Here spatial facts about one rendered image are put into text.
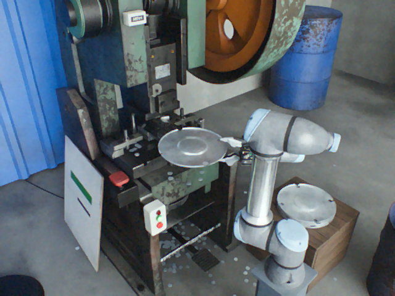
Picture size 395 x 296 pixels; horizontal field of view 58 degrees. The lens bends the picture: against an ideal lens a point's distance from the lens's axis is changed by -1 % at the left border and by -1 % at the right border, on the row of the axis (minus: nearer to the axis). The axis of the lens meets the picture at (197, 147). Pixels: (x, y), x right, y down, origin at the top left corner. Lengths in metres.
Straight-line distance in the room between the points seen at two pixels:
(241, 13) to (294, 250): 0.99
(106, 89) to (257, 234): 0.93
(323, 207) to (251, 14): 0.99
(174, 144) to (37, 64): 1.34
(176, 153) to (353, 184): 1.63
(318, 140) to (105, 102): 1.01
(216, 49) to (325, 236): 1.03
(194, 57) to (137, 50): 0.28
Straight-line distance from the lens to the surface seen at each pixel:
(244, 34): 1.65
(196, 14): 1.53
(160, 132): 1.64
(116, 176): 1.43
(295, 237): 1.32
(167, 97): 1.56
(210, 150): 1.51
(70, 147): 2.08
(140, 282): 1.99
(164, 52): 1.52
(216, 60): 1.76
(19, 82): 2.61
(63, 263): 2.20
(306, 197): 1.95
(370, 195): 2.75
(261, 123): 1.12
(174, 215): 1.89
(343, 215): 1.97
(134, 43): 1.38
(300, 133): 1.10
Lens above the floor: 1.61
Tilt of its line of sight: 33 degrees down
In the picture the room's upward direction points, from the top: straight up
